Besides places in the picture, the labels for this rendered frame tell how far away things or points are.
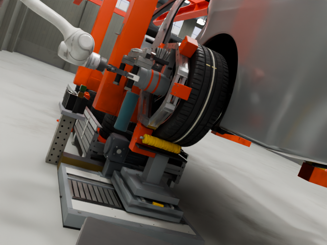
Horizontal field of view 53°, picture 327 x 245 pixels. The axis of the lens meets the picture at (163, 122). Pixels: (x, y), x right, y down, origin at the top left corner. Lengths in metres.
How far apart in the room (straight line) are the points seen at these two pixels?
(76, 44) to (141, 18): 1.01
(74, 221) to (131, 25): 1.41
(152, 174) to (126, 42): 0.97
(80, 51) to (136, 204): 0.93
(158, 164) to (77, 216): 0.66
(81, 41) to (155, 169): 0.99
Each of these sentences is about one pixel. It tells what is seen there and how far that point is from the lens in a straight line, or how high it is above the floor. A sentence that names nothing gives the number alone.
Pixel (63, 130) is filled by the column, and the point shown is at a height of 0.27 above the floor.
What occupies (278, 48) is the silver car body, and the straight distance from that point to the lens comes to 1.71.
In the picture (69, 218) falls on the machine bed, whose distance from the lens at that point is 1.78.
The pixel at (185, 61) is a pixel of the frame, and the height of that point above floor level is 1.02.
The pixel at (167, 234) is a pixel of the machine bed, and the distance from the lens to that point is 1.96.
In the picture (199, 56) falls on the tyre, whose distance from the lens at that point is 1.93.
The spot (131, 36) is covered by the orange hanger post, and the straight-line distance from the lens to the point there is 2.48.
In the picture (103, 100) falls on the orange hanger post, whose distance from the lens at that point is 2.46.
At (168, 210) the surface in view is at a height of 0.15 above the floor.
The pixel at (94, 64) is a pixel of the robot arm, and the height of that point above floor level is 0.81.
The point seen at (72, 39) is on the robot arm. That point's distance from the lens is 1.62.
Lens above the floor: 0.79
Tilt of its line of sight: 4 degrees down
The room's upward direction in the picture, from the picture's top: 21 degrees clockwise
